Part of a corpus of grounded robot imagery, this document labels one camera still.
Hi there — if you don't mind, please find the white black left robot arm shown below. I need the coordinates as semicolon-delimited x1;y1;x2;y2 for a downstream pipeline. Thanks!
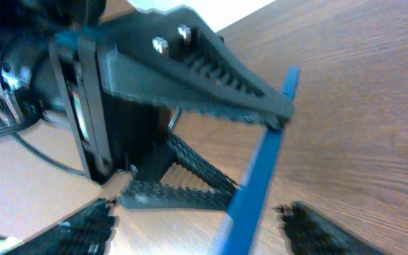
0;1;294;210

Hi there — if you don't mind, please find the blue Samsung smartphone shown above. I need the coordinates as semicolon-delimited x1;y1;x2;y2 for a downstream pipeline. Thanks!
209;65;301;255

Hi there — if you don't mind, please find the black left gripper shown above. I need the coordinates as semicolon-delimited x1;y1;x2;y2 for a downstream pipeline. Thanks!
49;22;176;183

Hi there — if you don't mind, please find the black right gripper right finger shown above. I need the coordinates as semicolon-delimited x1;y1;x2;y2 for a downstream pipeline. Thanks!
276;201;385;255

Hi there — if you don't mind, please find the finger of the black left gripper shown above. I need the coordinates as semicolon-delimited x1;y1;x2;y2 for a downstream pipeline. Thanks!
120;133;238;211
99;7;294;130

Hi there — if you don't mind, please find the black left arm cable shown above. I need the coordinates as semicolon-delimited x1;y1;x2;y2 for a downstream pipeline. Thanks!
0;81;88;178

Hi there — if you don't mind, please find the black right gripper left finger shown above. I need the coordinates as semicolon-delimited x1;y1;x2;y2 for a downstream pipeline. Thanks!
2;198;118;255

